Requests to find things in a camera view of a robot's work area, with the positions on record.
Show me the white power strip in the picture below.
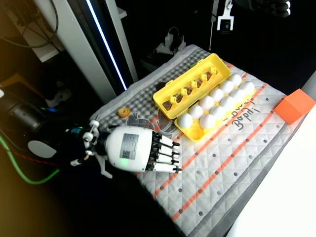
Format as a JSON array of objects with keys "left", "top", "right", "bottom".
[{"left": 155, "top": 40, "right": 188, "bottom": 55}]

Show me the yellow egg carton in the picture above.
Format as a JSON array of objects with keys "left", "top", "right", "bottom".
[{"left": 152, "top": 53, "right": 257, "bottom": 143}]

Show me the white shelf board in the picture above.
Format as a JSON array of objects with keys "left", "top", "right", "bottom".
[{"left": 14, "top": 22, "right": 64, "bottom": 64}]

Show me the white column with blue light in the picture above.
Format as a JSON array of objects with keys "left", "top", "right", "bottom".
[{"left": 33, "top": 0, "right": 139, "bottom": 99}]

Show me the white toy egg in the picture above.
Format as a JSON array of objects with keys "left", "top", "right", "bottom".
[
  {"left": 220, "top": 80, "right": 235, "bottom": 95},
  {"left": 189, "top": 105, "right": 204, "bottom": 119},
  {"left": 229, "top": 73, "right": 243, "bottom": 87},
  {"left": 231, "top": 88, "right": 247, "bottom": 103},
  {"left": 210, "top": 88, "right": 225, "bottom": 102},
  {"left": 220, "top": 96, "right": 237, "bottom": 112},
  {"left": 178, "top": 113, "right": 194, "bottom": 128},
  {"left": 239, "top": 80, "right": 256, "bottom": 94},
  {"left": 210, "top": 105, "right": 227, "bottom": 120},
  {"left": 198, "top": 114, "right": 216, "bottom": 130},
  {"left": 199, "top": 95, "right": 215, "bottom": 111}
]

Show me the orange block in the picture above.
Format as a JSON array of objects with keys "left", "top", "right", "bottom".
[{"left": 273, "top": 88, "right": 316, "bottom": 125}]

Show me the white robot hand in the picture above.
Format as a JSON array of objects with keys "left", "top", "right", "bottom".
[
  {"left": 105, "top": 125, "right": 183, "bottom": 174},
  {"left": 269, "top": 0, "right": 292, "bottom": 18}
]

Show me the grey quilt with orange stripes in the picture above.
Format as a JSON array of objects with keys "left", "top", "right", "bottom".
[{"left": 89, "top": 43, "right": 309, "bottom": 237}]

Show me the red cable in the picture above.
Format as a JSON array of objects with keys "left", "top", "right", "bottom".
[{"left": 0, "top": 144, "right": 60, "bottom": 169}]

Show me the green cable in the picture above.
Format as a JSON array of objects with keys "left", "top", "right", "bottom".
[{"left": 0, "top": 135, "right": 61, "bottom": 185}]

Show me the white charger adapter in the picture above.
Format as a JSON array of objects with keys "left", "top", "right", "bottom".
[{"left": 164, "top": 26, "right": 182, "bottom": 44}]

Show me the black cable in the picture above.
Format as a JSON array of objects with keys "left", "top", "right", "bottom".
[{"left": 0, "top": 0, "right": 60, "bottom": 49}]

